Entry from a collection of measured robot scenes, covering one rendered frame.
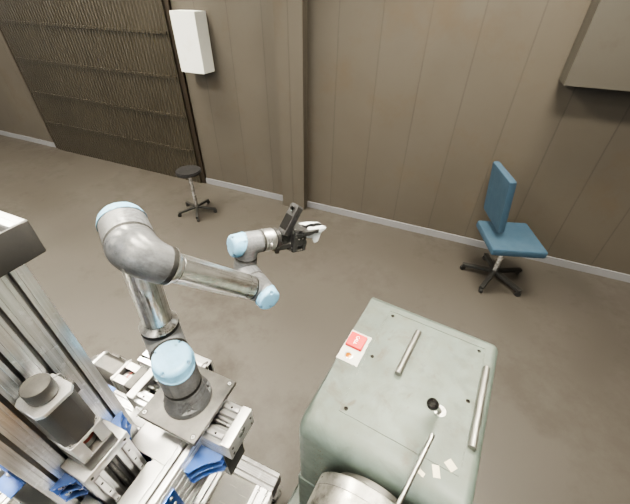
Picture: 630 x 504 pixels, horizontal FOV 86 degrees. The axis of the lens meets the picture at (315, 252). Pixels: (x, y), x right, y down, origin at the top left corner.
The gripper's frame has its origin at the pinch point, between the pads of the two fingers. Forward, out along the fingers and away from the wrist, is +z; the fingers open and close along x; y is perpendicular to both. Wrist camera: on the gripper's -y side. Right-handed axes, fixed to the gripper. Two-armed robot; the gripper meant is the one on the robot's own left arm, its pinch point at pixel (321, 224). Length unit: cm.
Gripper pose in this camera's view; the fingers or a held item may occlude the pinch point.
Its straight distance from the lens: 124.4
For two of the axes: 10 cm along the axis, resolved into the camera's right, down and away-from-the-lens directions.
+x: 5.8, 4.2, -7.0
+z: 8.1, -1.8, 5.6
